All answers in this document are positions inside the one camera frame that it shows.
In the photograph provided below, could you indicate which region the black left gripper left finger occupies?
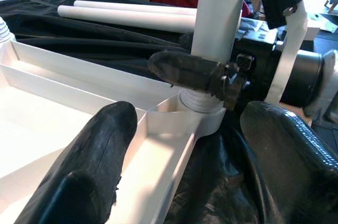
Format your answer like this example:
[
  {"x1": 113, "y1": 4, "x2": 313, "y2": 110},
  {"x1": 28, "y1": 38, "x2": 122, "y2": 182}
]
[{"x1": 14, "y1": 101, "x2": 138, "y2": 224}]

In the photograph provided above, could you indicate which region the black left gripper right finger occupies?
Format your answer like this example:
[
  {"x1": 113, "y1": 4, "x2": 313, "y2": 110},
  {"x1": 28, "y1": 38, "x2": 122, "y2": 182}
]
[{"x1": 241, "y1": 101, "x2": 338, "y2": 224}]

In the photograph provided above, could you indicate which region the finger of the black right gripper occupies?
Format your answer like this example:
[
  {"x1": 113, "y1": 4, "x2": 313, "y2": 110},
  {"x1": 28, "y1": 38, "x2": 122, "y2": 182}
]
[
  {"x1": 148, "y1": 51, "x2": 220, "y2": 91},
  {"x1": 181, "y1": 32, "x2": 195, "y2": 50}
]

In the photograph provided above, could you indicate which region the white plastic table top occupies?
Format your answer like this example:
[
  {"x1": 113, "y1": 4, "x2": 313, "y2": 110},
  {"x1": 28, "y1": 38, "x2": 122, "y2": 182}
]
[{"x1": 0, "y1": 40, "x2": 228, "y2": 224}]

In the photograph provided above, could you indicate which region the clear plastic bag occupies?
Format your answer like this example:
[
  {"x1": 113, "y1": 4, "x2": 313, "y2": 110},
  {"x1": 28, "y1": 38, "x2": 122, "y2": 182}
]
[{"x1": 237, "y1": 10, "x2": 287, "y2": 41}]

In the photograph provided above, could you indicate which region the black plastic table cover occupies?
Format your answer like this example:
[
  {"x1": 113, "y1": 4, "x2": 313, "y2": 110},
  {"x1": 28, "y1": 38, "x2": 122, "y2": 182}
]
[{"x1": 0, "y1": 0, "x2": 338, "y2": 224}]

